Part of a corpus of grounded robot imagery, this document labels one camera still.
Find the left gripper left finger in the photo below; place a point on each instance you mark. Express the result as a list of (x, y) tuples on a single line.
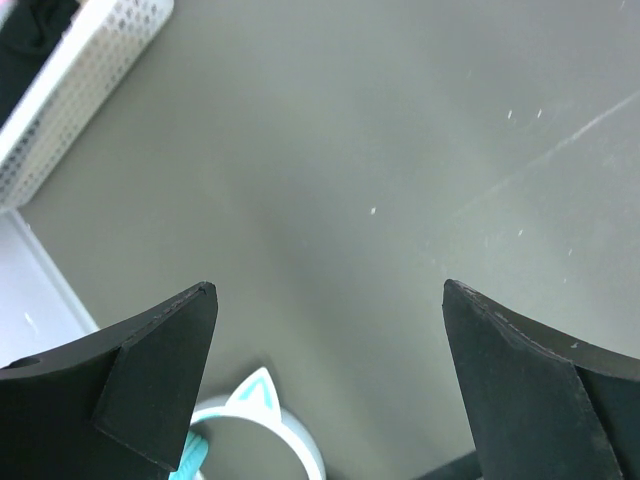
[(115, 404)]

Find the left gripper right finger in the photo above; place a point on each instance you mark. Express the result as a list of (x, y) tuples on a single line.
[(541, 404)]

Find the teal cat ear headphones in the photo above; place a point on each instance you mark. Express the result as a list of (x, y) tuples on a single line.
[(249, 433)]

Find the white plastic laundry basket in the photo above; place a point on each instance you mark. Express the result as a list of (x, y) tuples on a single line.
[(101, 45)]

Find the black cloth in basket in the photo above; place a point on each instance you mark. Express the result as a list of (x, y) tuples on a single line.
[(30, 32)]

